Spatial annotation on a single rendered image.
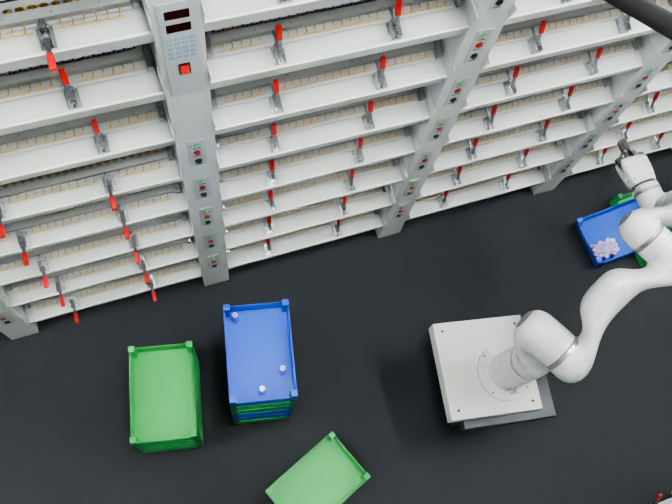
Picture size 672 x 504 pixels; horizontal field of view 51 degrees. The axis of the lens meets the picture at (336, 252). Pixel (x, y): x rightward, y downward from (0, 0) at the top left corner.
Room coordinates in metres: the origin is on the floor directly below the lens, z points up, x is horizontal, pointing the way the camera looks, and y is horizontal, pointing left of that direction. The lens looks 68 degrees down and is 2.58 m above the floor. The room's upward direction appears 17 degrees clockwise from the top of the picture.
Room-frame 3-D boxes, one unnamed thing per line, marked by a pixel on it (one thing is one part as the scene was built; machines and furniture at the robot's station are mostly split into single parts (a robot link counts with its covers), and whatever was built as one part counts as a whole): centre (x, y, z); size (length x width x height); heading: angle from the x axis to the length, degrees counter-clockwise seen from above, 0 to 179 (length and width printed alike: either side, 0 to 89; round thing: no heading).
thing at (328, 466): (0.18, -0.17, 0.04); 0.30 x 0.20 x 0.08; 147
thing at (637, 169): (1.38, -0.88, 0.59); 0.11 x 0.10 x 0.07; 34
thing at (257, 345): (0.47, 0.13, 0.44); 0.30 x 0.20 x 0.08; 23
